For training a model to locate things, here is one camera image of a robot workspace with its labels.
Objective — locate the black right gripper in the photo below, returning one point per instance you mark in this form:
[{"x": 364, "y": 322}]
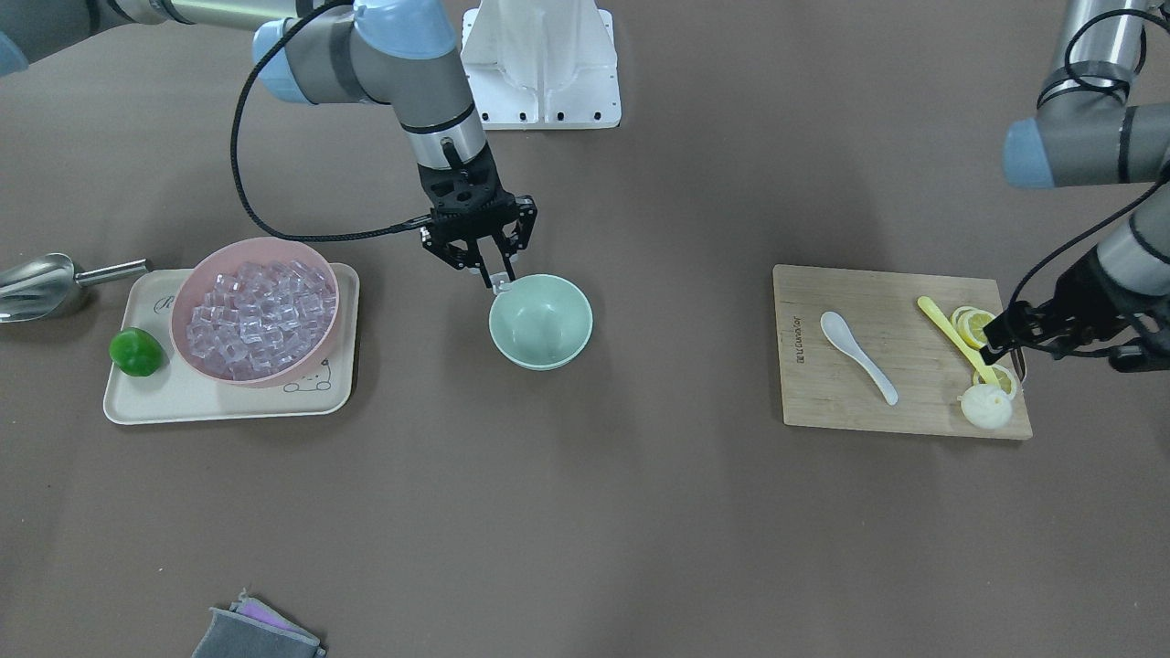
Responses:
[{"x": 526, "y": 222}]

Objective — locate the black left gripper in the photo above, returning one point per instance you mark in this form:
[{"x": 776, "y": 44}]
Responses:
[{"x": 1085, "y": 294}]

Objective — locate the clear ice cube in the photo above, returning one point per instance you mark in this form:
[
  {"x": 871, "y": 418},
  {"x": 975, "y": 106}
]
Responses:
[{"x": 501, "y": 283}]

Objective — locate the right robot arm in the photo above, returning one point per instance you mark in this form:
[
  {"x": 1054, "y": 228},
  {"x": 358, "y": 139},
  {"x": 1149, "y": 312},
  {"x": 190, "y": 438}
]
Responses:
[{"x": 398, "y": 54}]

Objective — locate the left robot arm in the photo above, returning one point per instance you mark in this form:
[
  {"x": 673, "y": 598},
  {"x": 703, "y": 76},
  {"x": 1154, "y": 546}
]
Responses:
[{"x": 1085, "y": 131}]

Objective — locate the mint green bowl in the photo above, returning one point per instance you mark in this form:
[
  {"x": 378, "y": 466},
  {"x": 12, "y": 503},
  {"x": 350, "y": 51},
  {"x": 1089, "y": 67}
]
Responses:
[{"x": 542, "y": 323}]

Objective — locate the white ceramic spoon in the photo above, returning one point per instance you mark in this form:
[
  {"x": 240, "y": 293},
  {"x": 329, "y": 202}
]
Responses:
[{"x": 837, "y": 331}]

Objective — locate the pink bowl of ice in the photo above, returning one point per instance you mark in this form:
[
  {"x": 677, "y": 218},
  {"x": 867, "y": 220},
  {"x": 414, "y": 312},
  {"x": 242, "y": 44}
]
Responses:
[{"x": 257, "y": 313}]

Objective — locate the metal ice scoop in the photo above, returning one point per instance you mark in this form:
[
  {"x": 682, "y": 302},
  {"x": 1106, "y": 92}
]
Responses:
[{"x": 55, "y": 285}]

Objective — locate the lemon slice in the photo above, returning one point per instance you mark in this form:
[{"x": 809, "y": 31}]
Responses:
[
  {"x": 969, "y": 323},
  {"x": 1007, "y": 380}
]

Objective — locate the yellow plastic knife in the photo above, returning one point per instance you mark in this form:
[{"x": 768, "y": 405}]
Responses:
[{"x": 931, "y": 310}]

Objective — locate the bamboo cutting board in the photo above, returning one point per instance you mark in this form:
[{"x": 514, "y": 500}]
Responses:
[{"x": 823, "y": 388}]

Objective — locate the cream serving tray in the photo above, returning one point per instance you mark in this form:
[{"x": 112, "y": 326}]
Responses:
[{"x": 178, "y": 393}]

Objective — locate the green lime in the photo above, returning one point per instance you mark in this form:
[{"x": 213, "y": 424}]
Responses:
[{"x": 136, "y": 353}]

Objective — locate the grey folded cloth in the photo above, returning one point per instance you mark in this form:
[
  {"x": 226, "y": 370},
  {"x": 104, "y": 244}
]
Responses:
[{"x": 250, "y": 627}]

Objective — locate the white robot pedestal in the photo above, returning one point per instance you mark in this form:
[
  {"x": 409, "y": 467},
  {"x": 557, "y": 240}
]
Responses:
[{"x": 542, "y": 65}]

